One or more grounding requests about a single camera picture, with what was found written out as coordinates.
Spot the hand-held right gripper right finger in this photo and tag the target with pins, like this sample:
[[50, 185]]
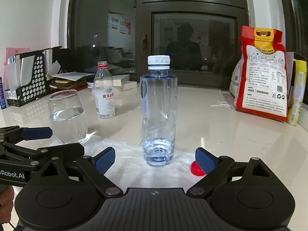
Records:
[[204, 160]]

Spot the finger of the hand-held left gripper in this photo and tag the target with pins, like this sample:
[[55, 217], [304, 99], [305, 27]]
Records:
[[65, 150], [36, 132]]

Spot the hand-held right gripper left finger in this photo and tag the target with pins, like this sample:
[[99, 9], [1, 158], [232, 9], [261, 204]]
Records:
[[105, 160]]

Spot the clear glass tumbler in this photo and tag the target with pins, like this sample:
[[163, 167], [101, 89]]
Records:
[[68, 115]]

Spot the clear blue-tinted water bottle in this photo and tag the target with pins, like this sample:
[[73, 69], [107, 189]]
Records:
[[158, 105]]

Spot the white bottle cap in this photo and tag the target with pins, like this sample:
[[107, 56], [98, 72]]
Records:
[[158, 61]]

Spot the red bottle cap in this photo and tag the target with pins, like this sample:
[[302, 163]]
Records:
[[196, 169]]

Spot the small red-label plastic bottle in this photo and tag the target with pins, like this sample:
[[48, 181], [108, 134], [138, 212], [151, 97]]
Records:
[[104, 98]]

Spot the person's left hand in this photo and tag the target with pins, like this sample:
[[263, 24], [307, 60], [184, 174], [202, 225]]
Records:
[[6, 203]]

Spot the black perforated file holder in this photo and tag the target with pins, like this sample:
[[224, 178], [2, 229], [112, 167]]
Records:
[[36, 81]]

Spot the blue box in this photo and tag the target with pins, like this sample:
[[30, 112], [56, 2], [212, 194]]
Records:
[[2, 93]]

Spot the stack of brown books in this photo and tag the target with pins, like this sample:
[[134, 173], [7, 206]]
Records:
[[69, 83]]

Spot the white books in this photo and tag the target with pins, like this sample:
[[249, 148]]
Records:
[[125, 81]]

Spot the pink paper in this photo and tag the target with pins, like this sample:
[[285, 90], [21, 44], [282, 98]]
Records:
[[12, 53]]

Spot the red and white rice bag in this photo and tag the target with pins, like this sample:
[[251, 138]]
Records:
[[262, 77]]

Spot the yellow spray can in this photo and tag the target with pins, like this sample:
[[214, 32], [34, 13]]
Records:
[[298, 93]]

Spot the dark window frame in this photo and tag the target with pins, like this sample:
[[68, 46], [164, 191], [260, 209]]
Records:
[[142, 12]]

